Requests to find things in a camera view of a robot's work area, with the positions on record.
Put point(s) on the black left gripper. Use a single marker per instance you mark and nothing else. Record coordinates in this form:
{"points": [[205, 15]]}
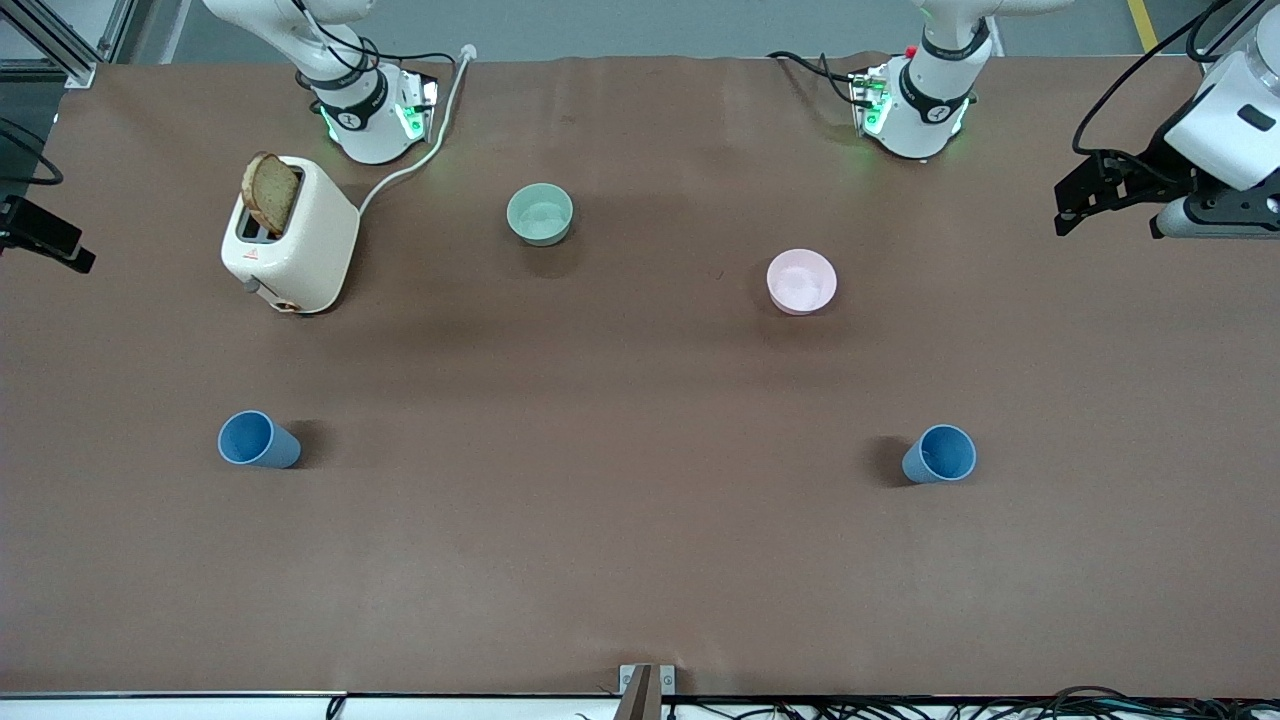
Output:
{"points": [[1143, 170]]}

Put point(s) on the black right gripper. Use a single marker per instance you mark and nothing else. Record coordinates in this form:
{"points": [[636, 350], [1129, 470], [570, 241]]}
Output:
{"points": [[30, 225]]}

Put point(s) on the ribbed blue plastic cup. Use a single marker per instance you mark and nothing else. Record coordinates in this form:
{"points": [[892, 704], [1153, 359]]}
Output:
{"points": [[250, 440], [940, 455]]}

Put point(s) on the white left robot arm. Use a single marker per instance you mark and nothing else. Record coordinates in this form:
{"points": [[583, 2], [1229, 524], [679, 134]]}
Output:
{"points": [[925, 120]]}

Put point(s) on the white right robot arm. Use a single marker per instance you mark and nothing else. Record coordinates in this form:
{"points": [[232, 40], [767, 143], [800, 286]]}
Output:
{"points": [[370, 130]]}

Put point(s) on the brown bread slice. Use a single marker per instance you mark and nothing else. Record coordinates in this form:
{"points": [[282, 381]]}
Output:
{"points": [[270, 195]]}

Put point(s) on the metal base connector panel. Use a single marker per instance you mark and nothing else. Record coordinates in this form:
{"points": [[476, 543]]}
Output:
{"points": [[868, 100], [418, 105]]}

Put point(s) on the cream white toaster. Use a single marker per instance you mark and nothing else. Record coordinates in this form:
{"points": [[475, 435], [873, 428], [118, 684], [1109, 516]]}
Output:
{"points": [[310, 240]]}

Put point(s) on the pink plastic bowl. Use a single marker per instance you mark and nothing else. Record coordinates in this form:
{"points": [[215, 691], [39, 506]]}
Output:
{"points": [[800, 282]]}

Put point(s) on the green plastic bowl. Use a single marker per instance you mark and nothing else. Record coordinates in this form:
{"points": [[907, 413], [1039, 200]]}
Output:
{"points": [[540, 215]]}

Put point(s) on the paper table cover sheet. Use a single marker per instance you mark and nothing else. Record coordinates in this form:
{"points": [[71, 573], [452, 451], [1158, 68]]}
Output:
{"points": [[640, 520]]}

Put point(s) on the aluminium frame profile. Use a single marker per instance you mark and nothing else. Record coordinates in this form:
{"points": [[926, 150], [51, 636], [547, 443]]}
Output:
{"points": [[60, 40]]}

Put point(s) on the white table edge rail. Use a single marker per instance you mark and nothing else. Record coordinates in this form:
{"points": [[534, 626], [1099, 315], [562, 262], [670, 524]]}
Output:
{"points": [[170, 705]]}

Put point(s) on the grey metal table bracket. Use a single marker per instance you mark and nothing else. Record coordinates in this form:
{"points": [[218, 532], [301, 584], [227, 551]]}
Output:
{"points": [[647, 685]]}

